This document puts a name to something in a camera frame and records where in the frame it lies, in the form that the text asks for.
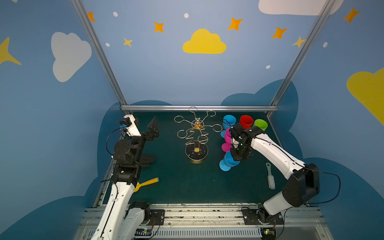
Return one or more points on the red wine glass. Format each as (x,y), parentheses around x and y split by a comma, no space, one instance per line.
(246,121)

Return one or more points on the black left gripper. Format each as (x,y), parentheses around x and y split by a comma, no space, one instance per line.
(145,135)

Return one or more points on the yellow plastic scoop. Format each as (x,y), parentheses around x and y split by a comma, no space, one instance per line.
(149,182)

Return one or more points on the left green circuit board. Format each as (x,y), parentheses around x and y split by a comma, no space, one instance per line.
(146,233)

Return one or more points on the right green circuit board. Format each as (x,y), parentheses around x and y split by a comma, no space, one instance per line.
(268,234)

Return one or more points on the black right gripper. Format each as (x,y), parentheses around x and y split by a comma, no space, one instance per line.
(245,132)

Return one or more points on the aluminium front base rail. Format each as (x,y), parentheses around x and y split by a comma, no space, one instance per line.
(235,221)

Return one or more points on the aluminium corner post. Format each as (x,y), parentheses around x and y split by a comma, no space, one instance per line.
(88,26)
(304,49)

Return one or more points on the green circuit board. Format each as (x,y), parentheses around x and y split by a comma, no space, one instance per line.
(268,234)
(146,233)

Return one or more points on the blue wine glass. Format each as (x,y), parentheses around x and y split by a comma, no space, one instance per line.
(228,162)
(228,121)

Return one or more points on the left side aluminium floor rail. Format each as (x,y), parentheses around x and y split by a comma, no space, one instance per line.
(110,133)

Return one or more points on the horizontal aluminium back rail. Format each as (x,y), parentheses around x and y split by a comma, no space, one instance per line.
(178,108)

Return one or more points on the left aluminium corner post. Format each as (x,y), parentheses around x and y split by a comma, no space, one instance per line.
(88,26)

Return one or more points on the white cleaning brush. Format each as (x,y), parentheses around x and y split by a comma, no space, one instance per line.
(270,177)

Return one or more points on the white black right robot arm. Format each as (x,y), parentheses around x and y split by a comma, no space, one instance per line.
(303,180)

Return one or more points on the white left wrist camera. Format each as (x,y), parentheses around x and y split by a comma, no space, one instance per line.
(128,122)

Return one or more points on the green wine glass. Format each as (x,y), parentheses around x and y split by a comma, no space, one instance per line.
(262,124)

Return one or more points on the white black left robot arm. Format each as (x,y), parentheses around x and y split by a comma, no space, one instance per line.
(121,220)

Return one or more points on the pink wine glass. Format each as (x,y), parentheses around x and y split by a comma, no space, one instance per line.
(228,140)

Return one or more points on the right aluminium corner post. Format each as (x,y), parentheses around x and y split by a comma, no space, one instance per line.
(304,49)

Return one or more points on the gold wire glass rack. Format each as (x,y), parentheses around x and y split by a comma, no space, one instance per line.
(196,135)

